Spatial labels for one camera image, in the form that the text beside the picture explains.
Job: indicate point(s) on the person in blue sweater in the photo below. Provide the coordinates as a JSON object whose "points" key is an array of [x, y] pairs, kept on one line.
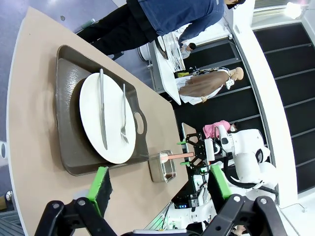
{"points": [[172, 17]]}

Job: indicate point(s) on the dark brown serving tray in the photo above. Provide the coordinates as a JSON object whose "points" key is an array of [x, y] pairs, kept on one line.
{"points": [[64, 98]]}

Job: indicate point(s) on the white side table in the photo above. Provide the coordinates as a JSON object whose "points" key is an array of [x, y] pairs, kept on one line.
{"points": [[167, 73]]}

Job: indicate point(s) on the wooden background table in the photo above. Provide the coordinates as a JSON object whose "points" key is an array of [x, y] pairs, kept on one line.
{"points": [[188, 130]]}

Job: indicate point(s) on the brown round plate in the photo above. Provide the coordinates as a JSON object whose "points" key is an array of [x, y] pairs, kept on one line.
{"points": [[74, 110]]}

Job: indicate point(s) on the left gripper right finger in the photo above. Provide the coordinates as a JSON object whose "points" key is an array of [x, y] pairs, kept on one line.
{"points": [[219, 186]]}

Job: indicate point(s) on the small black haired person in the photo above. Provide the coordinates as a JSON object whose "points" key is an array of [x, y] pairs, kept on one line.
{"points": [[187, 50]]}

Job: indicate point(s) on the blue sleeved forearm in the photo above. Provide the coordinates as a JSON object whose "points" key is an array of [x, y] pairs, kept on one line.
{"points": [[189, 32]]}

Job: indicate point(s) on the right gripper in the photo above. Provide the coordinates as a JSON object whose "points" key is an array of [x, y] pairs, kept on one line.
{"points": [[199, 151]]}

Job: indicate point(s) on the rectangular metal container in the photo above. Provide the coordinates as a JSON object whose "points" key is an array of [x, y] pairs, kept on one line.
{"points": [[157, 172]]}

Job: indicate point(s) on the bright ceiling lamp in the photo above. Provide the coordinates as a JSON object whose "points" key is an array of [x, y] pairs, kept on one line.
{"points": [[293, 9]]}

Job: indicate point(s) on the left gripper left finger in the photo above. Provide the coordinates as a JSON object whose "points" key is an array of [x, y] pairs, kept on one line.
{"points": [[98, 194]]}

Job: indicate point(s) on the white dish rack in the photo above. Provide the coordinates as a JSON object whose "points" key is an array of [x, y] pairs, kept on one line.
{"points": [[175, 51]]}

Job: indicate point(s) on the silver fork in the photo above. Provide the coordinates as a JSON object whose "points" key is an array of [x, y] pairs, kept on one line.
{"points": [[124, 110]]}

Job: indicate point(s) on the silver table knife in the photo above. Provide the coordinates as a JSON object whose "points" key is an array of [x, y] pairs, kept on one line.
{"points": [[102, 108]]}

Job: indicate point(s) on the person in pink top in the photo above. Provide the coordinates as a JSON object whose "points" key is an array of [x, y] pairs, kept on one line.
{"points": [[216, 127]]}

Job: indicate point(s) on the white round plate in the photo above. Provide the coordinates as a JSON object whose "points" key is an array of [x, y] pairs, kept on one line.
{"points": [[113, 115]]}

